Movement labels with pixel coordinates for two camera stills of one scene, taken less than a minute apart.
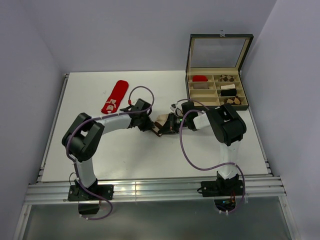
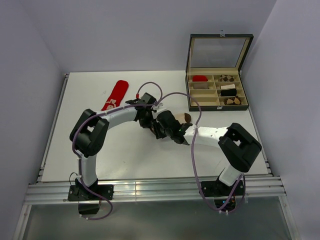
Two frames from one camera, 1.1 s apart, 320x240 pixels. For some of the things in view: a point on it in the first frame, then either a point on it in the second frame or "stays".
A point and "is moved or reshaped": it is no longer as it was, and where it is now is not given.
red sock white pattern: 111,105 stays
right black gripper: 169,127 → 156,131
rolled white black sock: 228,87 stays
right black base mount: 224,191 stays
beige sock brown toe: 160,119 is moved or reshaped
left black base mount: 77,192 stays
